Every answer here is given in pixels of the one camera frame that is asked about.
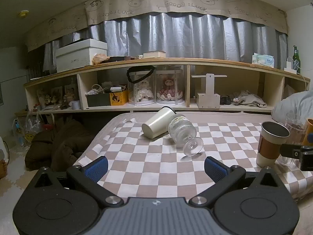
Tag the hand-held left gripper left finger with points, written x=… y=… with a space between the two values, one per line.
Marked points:
x=96 y=169

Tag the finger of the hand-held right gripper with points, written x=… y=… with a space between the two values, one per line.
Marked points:
x=291 y=150

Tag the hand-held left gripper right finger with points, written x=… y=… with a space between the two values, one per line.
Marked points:
x=214 y=169

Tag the cream paper cup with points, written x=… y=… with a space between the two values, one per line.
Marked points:
x=157 y=124

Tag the paper cup with brown sleeve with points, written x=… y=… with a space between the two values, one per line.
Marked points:
x=269 y=146

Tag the orange cup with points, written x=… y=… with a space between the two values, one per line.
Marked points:
x=309 y=127

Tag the clear drinking glass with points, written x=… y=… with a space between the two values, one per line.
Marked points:
x=294 y=129

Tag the brown quilt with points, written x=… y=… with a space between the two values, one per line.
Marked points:
x=63 y=142

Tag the grey pillow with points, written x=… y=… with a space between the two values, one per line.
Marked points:
x=293 y=105

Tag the clear glass goblet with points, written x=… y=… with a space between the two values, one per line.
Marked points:
x=182 y=128

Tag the checkered brown white blanket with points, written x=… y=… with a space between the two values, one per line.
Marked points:
x=151 y=169

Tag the beige crumpled cloth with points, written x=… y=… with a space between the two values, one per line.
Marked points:
x=249 y=98

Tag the dark green box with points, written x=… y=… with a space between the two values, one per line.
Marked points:
x=97 y=100

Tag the wooden stand with box base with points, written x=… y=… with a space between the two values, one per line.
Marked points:
x=209 y=95

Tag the yellow box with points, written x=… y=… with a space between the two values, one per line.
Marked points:
x=118 y=98

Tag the clear plastic bag with smiley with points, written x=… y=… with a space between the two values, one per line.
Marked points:
x=30 y=132

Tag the white charger block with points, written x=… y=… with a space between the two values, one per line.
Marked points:
x=289 y=67

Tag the white-dressed doll in clear case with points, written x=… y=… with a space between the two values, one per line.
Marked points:
x=142 y=90

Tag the green glass bottle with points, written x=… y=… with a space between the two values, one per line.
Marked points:
x=296 y=58

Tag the pink-dressed doll in clear case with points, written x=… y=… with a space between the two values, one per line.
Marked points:
x=169 y=88

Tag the person's foot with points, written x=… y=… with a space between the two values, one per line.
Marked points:
x=2 y=170

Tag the tissue pack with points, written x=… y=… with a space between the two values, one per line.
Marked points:
x=262 y=60

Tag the wooden shelf unit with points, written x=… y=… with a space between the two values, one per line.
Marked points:
x=220 y=64

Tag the brown plastic bag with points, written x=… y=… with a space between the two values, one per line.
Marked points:
x=100 y=58

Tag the white cardboard box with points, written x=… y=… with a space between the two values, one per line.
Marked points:
x=78 y=57

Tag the dark brown tray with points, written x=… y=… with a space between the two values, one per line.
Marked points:
x=121 y=58

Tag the grey curtain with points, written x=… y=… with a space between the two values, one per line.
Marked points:
x=183 y=36

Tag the beige printed valance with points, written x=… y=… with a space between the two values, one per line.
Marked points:
x=171 y=5

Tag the yellow ceiling detector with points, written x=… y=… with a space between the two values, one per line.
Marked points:
x=23 y=13

